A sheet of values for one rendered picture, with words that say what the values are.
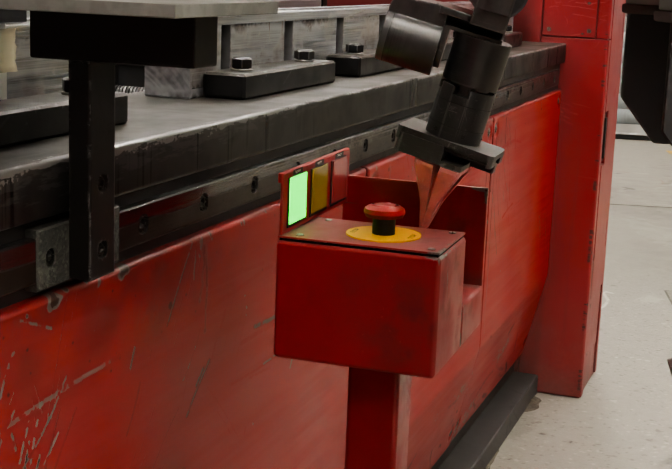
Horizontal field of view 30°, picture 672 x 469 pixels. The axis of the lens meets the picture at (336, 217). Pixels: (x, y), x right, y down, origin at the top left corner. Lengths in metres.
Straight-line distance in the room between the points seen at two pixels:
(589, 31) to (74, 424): 2.18
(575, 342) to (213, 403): 1.95
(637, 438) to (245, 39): 1.69
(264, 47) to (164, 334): 0.57
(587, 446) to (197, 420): 1.72
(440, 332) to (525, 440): 1.75
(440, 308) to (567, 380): 2.06
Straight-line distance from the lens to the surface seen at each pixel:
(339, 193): 1.33
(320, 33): 1.83
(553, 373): 3.21
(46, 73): 1.20
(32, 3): 0.93
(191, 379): 1.26
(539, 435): 2.95
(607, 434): 3.00
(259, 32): 1.63
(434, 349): 1.16
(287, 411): 1.52
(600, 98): 3.06
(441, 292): 1.15
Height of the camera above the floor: 1.03
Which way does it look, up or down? 11 degrees down
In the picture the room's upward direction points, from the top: 2 degrees clockwise
